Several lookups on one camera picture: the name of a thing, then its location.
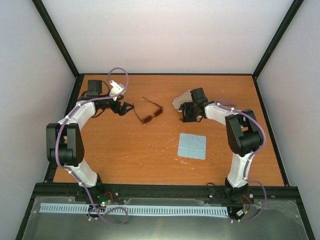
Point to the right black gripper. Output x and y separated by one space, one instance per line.
185 118

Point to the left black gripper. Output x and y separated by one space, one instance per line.
116 110

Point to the flag pattern glasses case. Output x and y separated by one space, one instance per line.
185 97

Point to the blue cleaning cloth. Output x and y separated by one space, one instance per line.
192 146

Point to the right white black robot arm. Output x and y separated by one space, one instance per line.
245 136

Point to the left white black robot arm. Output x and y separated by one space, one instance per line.
64 144

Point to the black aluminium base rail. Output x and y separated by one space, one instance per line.
120 192

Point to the light blue slotted cable duct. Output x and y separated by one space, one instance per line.
139 210

